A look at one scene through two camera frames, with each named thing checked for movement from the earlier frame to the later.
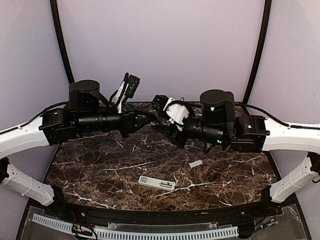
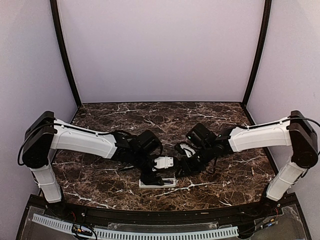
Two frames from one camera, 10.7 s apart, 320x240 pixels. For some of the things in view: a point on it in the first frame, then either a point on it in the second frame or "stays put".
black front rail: x=178 y=214 stays put
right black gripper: x=169 y=131 -> x=188 y=168
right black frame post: x=267 y=5 stays put
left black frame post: x=53 y=4 stays put
